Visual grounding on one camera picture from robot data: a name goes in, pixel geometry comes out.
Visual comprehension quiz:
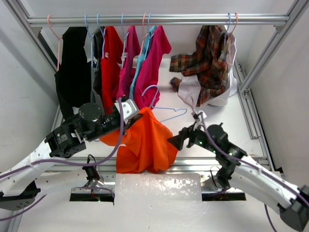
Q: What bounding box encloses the grey hanging garment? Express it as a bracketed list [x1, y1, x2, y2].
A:
[90, 27, 105, 110]

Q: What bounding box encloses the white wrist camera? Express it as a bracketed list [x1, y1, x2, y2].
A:
[192, 110, 207, 126]
[114, 96, 140, 124]

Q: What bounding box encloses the blue hanger right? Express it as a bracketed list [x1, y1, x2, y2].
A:
[224, 12, 231, 45]

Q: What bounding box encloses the aluminium hanging rail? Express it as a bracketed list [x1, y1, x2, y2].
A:
[27, 13, 289, 28]

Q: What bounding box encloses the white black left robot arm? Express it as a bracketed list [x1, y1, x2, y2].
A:
[0, 100, 141, 211]

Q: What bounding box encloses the magenta hanging shirt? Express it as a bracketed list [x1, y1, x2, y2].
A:
[133, 26, 171, 109]
[116, 26, 140, 99]

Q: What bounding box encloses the orange t shirt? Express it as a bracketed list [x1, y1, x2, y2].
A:
[100, 107, 179, 174]

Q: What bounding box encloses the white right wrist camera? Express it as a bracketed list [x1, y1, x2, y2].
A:
[192, 110, 207, 126]

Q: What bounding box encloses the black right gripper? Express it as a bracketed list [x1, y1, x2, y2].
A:
[168, 122, 219, 155]

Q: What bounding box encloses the white hanging garment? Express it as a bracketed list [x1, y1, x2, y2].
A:
[170, 26, 237, 109]

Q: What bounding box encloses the magenta hanging shirt right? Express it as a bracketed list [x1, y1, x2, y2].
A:
[133, 26, 171, 109]

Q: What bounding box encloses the red hanging t shirt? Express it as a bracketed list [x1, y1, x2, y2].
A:
[100, 26, 124, 114]

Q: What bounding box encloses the teal hanging garment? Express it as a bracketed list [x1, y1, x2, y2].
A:
[129, 34, 150, 100]

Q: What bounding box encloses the black hanging garment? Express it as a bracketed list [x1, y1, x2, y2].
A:
[55, 27, 91, 119]

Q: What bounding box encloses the magenta hanging shirt left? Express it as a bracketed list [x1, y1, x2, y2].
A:
[116, 26, 140, 99]

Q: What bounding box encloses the pink hanger far left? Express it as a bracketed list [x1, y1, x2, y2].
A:
[47, 14, 63, 72]

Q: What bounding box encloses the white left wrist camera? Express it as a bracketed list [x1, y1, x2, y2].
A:
[114, 96, 140, 124]

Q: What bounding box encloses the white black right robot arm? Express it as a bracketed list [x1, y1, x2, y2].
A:
[168, 124, 309, 232]

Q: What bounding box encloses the aluminium frame front rail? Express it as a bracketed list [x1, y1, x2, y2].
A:
[48, 157, 271, 173]

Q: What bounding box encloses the plaid flannel shirt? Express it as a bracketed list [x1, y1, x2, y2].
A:
[169, 25, 228, 107]

